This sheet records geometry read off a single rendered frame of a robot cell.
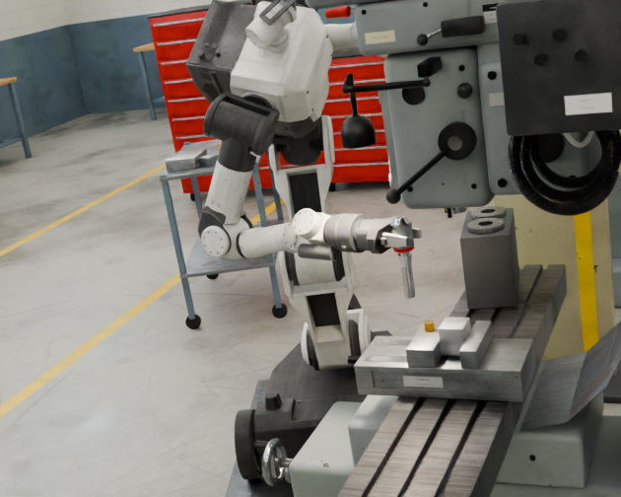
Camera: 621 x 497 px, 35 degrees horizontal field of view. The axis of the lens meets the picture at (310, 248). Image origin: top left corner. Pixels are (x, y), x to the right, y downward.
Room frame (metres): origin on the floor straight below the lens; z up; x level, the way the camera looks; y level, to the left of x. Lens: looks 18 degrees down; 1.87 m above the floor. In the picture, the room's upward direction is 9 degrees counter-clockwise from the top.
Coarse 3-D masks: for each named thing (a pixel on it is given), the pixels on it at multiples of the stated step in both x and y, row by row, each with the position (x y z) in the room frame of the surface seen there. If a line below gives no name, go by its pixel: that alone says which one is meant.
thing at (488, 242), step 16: (480, 208) 2.39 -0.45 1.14; (496, 208) 2.37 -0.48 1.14; (512, 208) 2.39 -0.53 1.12; (464, 224) 2.33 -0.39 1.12; (480, 224) 2.28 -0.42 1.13; (496, 224) 2.25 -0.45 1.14; (512, 224) 2.30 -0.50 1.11; (464, 240) 2.22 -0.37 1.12; (480, 240) 2.21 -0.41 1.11; (496, 240) 2.20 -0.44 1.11; (512, 240) 2.24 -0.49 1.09; (464, 256) 2.22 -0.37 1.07; (480, 256) 2.21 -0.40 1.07; (496, 256) 2.20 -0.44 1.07; (512, 256) 2.20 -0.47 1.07; (464, 272) 2.22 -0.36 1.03; (480, 272) 2.21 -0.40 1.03; (496, 272) 2.20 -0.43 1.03; (512, 272) 2.19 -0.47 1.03; (480, 288) 2.21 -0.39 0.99; (496, 288) 2.20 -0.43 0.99; (512, 288) 2.19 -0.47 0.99; (480, 304) 2.22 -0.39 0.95; (496, 304) 2.21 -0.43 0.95; (512, 304) 2.19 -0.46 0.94
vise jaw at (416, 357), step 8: (440, 320) 1.93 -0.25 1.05; (424, 328) 1.90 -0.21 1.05; (416, 336) 1.86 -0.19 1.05; (424, 336) 1.86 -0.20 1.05; (432, 336) 1.85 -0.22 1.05; (416, 344) 1.83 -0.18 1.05; (424, 344) 1.82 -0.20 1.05; (432, 344) 1.81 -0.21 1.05; (408, 352) 1.81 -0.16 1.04; (416, 352) 1.80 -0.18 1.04; (424, 352) 1.79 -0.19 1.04; (432, 352) 1.79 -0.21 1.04; (440, 352) 1.82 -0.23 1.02; (408, 360) 1.81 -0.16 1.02; (416, 360) 1.80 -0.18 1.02; (424, 360) 1.80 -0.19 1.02; (432, 360) 1.79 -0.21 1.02
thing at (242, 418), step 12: (240, 420) 2.50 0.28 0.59; (252, 420) 2.52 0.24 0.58; (240, 432) 2.47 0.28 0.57; (252, 432) 2.49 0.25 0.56; (240, 444) 2.45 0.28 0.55; (252, 444) 2.46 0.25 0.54; (240, 456) 2.44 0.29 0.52; (252, 456) 2.44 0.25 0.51; (240, 468) 2.44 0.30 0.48; (252, 468) 2.43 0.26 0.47
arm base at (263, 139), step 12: (228, 96) 2.32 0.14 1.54; (216, 108) 2.26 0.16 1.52; (252, 108) 2.30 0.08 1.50; (264, 108) 2.29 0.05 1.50; (204, 120) 2.26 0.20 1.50; (264, 120) 2.24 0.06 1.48; (276, 120) 2.29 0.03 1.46; (204, 132) 2.26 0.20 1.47; (264, 132) 2.22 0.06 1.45; (264, 144) 2.24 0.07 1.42
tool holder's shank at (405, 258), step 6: (408, 252) 2.02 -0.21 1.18; (402, 258) 2.02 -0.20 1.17; (408, 258) 2.02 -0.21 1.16; (402, 264) 2.02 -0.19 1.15; (408, 264) 2.02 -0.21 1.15; (402, 270) 2.02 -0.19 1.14; (408, 270) 2.02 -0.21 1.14; (402, 276) 2.03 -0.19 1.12; (408, 276) 2.02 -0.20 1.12; (408, 282) 2.02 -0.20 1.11; (408, 288) 2.02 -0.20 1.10; (414, 288) 2.03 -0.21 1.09; (408, 294) 2.02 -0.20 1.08; (414, 294) 2.02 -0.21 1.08
